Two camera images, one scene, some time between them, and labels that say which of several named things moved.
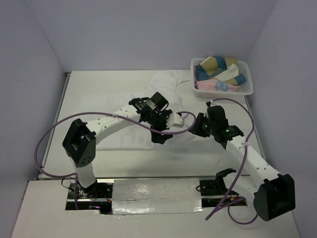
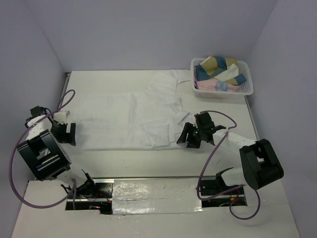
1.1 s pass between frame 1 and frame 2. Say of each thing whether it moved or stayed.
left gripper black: moved
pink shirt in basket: stayed
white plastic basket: stayed
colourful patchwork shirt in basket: stayed
